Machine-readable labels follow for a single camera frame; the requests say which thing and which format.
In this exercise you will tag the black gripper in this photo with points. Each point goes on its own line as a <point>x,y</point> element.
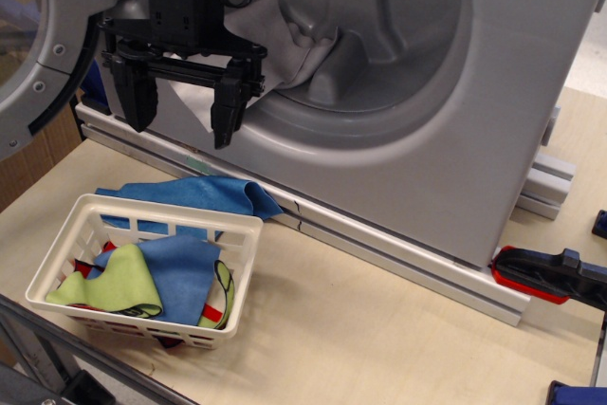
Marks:
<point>140,51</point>

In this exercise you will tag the grey cloth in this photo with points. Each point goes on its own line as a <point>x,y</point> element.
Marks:
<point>292,57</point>

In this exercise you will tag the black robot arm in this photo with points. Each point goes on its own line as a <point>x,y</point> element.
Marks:
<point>183,41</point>

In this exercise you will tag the blue black clamp behind machine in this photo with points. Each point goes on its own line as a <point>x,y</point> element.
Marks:
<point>94,95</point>

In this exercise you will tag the grey round machine door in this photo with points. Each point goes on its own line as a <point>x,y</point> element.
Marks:
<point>47,47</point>

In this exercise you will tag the blue cloth behind basket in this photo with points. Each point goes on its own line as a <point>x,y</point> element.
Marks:
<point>212,193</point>

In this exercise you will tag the blue cloth in basket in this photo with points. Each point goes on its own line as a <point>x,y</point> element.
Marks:
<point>182,267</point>

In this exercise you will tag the white plastic basket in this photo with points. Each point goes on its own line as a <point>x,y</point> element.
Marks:
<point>96,220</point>

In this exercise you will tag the light green cloth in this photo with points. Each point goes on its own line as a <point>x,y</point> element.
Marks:
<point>121,284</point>

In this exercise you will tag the red green patterned cloth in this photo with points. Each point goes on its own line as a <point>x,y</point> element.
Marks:
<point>220,300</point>

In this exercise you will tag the grey aluminium profile block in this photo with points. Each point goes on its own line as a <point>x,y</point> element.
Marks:
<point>549,179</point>

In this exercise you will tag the red black clamp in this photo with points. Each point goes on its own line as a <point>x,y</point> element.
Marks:
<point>556,278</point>

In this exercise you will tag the black blue clamp edge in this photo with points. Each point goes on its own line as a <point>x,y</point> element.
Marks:
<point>600,224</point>

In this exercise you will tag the blue black clamp corner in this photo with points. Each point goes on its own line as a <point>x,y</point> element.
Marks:
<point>562,394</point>

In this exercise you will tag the grey metal frame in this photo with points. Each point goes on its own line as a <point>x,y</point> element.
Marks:
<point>43,364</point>

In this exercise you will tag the white aluminium base rail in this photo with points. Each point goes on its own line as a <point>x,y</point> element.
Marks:
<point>472,287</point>

